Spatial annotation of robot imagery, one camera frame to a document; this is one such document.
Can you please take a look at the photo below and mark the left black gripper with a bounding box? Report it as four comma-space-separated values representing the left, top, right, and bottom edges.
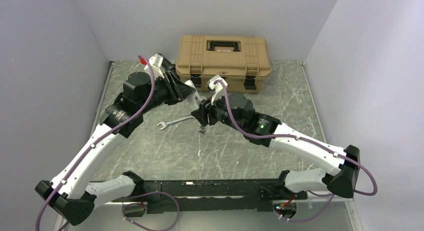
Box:
139, 70, 196, 114

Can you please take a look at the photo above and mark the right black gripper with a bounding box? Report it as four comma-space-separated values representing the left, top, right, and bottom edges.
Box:
192, 89, 246, 133

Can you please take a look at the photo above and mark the white AC remote control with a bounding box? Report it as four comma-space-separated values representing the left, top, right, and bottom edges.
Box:
184, 80, 202, 111

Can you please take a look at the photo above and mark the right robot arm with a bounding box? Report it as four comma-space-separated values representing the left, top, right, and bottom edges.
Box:
191, 94, 360, 199

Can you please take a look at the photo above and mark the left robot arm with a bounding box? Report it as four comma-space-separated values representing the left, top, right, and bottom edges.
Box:
35, 69, 198, 226

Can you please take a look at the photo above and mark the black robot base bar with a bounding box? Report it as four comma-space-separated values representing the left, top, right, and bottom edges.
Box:
115, 178, 308, 214

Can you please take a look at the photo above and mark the blue red screwdriver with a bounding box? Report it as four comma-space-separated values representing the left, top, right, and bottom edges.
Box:
197, 124, 207, 135

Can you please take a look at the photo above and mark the silver combination wrench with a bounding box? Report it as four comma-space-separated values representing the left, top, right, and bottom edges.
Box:
157, 115, 194, 130

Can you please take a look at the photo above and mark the tan plastic toolbox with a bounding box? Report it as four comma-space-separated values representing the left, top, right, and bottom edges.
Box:
176, 34, 272, 93

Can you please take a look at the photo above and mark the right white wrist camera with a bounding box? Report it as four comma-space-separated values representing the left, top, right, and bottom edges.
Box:
207, 75, 228, 105

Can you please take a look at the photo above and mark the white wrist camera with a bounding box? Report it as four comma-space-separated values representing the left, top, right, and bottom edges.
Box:
207, 75, 228, 105
138, 53, 165, 79

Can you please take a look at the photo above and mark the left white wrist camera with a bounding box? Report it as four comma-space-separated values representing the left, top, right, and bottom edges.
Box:
138, 53, 165, 79

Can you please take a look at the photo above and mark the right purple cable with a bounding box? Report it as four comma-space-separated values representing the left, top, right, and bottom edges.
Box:
208, 77, 379, 224

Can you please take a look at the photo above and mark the purple cable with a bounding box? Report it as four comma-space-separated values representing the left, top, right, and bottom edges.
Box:
208, 77, 379, 224
34, 54, 181, 231

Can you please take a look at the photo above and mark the aluminium frame rail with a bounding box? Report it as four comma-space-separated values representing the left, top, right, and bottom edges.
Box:
61, 186, 354, 206

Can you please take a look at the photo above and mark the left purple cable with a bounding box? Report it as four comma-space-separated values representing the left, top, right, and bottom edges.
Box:
34, 54, 181, 231

